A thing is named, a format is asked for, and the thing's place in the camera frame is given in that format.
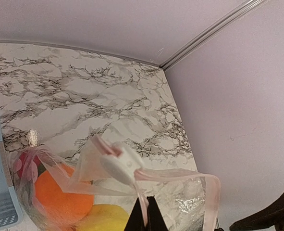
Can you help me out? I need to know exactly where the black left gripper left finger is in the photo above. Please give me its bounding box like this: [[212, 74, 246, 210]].
[[124, 198, 146, 231]]

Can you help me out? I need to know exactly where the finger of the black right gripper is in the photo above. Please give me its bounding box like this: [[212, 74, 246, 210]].
[[229, 192, 284, 231]]

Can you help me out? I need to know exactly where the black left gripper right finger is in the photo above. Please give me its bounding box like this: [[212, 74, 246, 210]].
[[146, 196, 168, 231]]

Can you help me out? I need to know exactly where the yellow toy lemon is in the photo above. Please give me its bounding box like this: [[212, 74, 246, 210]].
[[76, 204, 129, 231]]

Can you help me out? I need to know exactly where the clear zip top bag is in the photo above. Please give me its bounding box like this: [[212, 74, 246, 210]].
[[9, 137, 221, 231]]

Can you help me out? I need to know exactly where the white bag zipper slider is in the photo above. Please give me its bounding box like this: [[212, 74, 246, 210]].
[[100, 144, 145, 187]]

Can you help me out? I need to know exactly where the orange toy fruit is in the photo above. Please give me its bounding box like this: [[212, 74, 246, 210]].
[[32, 169, 94, 226]]

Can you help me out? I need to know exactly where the red toy strawberry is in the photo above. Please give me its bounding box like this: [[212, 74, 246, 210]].
[[15, 152, 41, 177]]

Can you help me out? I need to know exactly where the right aluminium frame post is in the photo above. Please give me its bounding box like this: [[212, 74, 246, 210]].
[[160, 0, 267, 71]]

